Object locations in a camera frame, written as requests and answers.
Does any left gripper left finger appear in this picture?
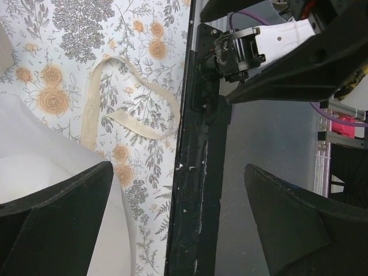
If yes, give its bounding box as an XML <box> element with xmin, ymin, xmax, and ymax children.
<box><xmin>1</xmin><ymin>162</ymin><xmax>113</xmax><ymax>275</ymax></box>

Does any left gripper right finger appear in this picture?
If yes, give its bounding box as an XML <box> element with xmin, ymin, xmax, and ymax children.
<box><xmin>244</xmin><ymin>164</ymin><xmax>367</xmax><ymax>275</ymax></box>

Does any white wrapping paper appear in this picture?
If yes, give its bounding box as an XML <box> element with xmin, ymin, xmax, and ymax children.
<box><xmin>0</xmin><ymin>22</ymin><xmax>137</xmax><ymax>276</ymax></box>

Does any cream ribbon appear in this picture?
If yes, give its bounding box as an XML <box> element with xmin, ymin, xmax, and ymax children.
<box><xmin>80</xmin><ymin>56</ymin><xmax>181</xmax><ymax>151</ymax></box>

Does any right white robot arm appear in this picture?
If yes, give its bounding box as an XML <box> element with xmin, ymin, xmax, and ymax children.
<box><xmin>198</xmin><ymin>1</ymin><xmax>367</xmax><ymax>104</ymax></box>

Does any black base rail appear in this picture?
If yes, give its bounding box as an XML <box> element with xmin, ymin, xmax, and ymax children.
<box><xmin>164</xmin><ymin>1</ymin><xmax>232</xmax><ymax>275</ymax></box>

